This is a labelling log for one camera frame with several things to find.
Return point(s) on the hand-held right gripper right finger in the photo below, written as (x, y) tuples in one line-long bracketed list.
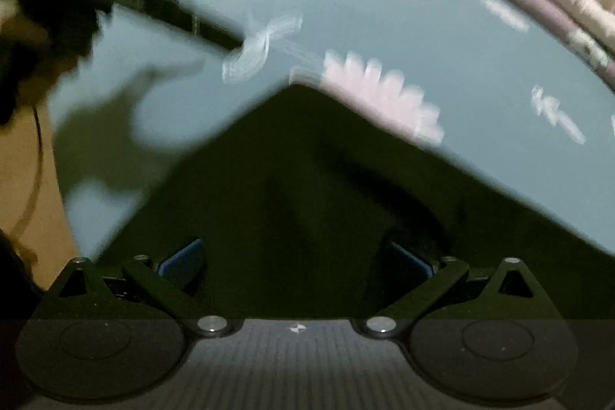
[(408, 263)]

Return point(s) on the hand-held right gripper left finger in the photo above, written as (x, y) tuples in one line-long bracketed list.
[(185, 263)]

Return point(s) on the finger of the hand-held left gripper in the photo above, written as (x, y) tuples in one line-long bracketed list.
[(168, 11)]

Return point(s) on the person's left forearm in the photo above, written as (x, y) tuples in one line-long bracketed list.
[(33, 74)]

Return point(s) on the person's left hand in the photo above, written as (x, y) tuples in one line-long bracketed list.
[(21, 23)]

